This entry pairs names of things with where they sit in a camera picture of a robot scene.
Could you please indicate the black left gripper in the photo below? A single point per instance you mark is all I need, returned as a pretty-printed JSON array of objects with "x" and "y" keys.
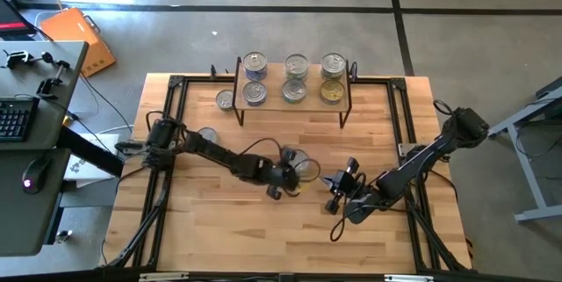
[{"x": 283, "y": 176}]

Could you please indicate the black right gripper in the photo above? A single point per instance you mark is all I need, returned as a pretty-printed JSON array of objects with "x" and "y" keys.
[{"x": 343, "y": 184}]

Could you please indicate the green label seafood can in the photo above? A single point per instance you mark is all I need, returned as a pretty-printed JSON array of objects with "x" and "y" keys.
[
  {"x": 333, "y": 63},
  {"x": 225, "y": 100}
]

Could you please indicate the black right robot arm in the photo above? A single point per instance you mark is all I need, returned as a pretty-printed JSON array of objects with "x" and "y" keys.
[{"x": 421, "y": 159}]

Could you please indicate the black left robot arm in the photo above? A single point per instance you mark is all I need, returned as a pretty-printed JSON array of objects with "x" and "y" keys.
[{"x": 219, "y": 156}]

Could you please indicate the wooden shelf black metal legs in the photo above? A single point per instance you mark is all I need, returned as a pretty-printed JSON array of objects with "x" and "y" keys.
[{"x": 274, "y": 97}]

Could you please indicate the yellow tag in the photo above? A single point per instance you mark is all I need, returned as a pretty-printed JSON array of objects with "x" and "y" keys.
[{"x": 301, "y": 186}]

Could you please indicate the black diagonal bar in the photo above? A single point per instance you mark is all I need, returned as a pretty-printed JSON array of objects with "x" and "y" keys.
[{"x": 88, "y": 150}]

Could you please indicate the white box with logo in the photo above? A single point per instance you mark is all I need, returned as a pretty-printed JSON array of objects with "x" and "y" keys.
[{"x": 83, "y": 170}]

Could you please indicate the small black metal fitting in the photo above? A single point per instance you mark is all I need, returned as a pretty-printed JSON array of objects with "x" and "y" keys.
[{"x": 64, "y": 236}]

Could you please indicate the black computer mouse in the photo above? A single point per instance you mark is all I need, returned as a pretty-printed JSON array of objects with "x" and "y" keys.
[{"x": 37, "y": 172}]

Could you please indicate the orange plastic case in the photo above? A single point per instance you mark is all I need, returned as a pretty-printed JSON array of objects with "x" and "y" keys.
[{"x": 77, "y": 38}]

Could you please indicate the black metal clamp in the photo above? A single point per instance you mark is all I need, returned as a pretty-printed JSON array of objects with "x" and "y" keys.
[
  {"x": 19, "y": 58},
  {"x": 48, "y": 83}
]

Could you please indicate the dark grey desk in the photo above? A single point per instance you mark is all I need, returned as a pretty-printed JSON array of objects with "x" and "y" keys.
[{"x": 17, "y": 220}]

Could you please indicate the black keyboard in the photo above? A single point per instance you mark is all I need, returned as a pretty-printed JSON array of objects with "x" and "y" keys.
[{"x": 15, "y": 119}]

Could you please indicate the silver metal bracket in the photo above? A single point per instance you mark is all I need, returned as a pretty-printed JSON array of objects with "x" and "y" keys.
[
  {"x": 408, "y": 278},
  {"x": 163, "y": 276}
]

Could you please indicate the black aluminium rig frame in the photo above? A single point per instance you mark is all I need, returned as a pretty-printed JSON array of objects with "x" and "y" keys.
[{"x": 197, "y": 79}]

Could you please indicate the grey metal table frame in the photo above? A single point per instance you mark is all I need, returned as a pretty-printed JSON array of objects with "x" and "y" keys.
[{"x": 538, "y": 212}]

